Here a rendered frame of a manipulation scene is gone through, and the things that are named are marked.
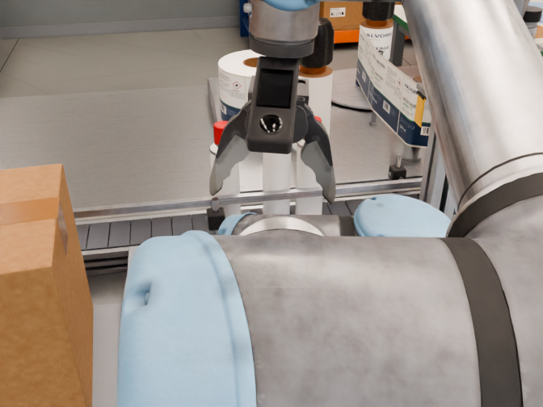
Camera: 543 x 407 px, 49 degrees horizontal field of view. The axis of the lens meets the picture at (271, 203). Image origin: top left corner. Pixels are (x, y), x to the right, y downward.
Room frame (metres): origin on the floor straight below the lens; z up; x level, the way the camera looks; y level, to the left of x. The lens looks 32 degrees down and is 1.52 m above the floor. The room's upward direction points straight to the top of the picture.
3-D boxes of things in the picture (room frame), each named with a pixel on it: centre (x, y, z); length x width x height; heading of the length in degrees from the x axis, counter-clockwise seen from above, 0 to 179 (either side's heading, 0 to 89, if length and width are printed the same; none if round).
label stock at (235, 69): (1.43, 0.03, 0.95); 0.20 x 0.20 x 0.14
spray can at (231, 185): (0.94, 0.08, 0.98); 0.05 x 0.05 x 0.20
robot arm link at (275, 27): (0.65, -0.01, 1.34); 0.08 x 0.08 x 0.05
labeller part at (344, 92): (1.61, -0.28, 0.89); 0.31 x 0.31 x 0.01
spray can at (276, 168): (0.95, -0.01, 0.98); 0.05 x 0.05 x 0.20
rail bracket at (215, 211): (0.86, 0.10, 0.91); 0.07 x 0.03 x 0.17; 10
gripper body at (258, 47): (0.66, -0.01, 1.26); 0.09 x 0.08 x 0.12; 178
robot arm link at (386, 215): (0.53, -0.14, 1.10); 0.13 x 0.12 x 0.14; 89
